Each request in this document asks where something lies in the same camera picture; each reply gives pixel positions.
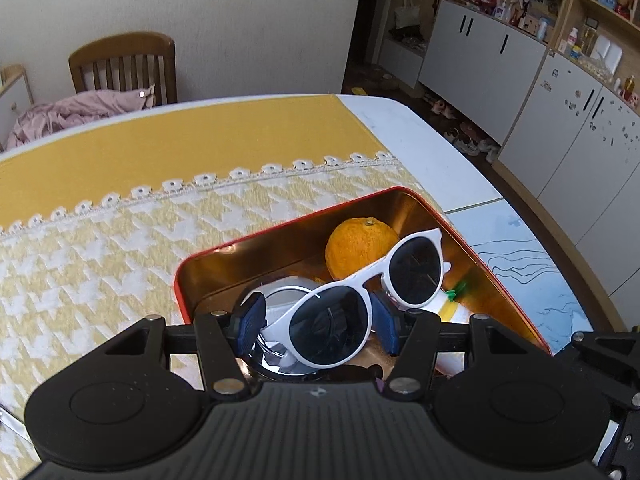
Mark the tall white sticker-covered cabinet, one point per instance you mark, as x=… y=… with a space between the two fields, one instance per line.
x=570 y=150

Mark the pair of white sneakers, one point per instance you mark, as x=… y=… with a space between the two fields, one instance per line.
x=480 y=147

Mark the yellow liquid bottle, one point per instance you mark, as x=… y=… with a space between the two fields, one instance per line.
x=629 y=87

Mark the yellow lace-trimmed houndstooth tablecloth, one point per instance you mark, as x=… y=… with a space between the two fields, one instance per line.
x=150 y=220

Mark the small white bottle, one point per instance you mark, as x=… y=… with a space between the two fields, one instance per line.
x=573 y=40

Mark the wooden chair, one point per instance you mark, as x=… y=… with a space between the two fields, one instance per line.
x=120 y=57

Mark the white tube with green cap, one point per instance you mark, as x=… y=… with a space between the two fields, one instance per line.
x=452 y=312

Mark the round silver tin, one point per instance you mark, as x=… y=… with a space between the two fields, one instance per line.
x=285 y=295

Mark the cream tote bag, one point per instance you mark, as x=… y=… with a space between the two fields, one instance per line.
x=408 y=12

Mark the small white bench shelf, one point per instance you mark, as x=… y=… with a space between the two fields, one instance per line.
x=405 y=62

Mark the light blue printed table mat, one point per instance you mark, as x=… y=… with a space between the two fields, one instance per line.
x=525 y=270

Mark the orange fruit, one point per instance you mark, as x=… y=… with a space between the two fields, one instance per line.
x=355 y=245

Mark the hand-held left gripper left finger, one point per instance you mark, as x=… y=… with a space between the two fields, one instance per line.
x=252 y=321

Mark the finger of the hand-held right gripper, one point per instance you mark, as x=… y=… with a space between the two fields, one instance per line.
x=607 y=360

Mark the pair of pink shoes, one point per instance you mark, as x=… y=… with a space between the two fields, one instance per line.
x=442 y=107

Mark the white round sunglasses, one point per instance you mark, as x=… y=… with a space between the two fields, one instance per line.
x=380 y=267

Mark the yellow object on floor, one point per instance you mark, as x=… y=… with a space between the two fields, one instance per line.
x=359 y=91

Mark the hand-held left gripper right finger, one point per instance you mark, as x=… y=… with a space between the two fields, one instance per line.
x=387 y=325

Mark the pink crumpled cloth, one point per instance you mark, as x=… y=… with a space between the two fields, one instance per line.
x=85 y=112

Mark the white square containers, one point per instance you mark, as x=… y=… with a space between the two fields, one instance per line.
x=609 y=55

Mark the red metal tin box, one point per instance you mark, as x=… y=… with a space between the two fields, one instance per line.
x=415 y=210

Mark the low white cabinet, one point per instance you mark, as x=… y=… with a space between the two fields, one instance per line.
x=480 y=65

